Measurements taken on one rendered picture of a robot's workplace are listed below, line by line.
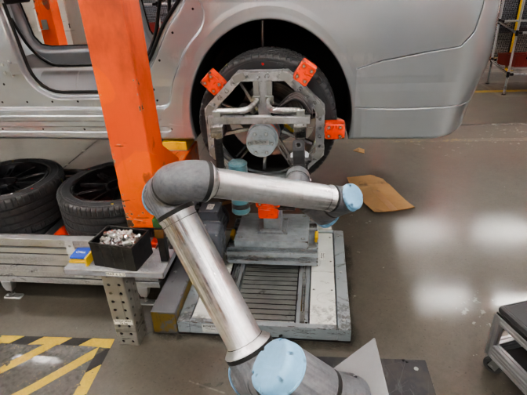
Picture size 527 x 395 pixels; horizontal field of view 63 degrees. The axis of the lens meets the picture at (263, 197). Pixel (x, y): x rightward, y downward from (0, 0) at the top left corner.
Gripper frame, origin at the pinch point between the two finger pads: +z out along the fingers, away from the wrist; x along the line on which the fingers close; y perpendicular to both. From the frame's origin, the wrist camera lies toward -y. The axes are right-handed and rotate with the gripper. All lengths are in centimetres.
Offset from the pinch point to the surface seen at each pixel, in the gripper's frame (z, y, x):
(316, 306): -9, 75, 8
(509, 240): 66, 83, 123
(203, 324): -24, 76, -44
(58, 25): 266, -29, -254
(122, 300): -33, 56, -75
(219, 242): 3, 49, -39
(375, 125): 38, 2, 35
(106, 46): -14, -45, -69
